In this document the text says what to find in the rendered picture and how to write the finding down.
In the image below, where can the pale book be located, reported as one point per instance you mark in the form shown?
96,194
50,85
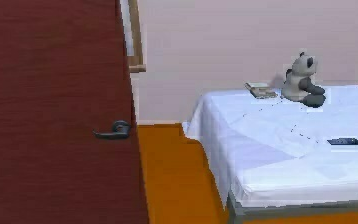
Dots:
261,90

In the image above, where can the white sheeted bed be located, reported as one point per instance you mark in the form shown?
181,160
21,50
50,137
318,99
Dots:
287,150

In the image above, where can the grey and white teddy bear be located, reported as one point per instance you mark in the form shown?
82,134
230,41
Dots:
302,83

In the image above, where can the dark red room door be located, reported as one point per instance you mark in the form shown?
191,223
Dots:
53,100

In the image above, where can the dark blue remote control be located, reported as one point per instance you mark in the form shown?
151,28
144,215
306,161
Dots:
343,141

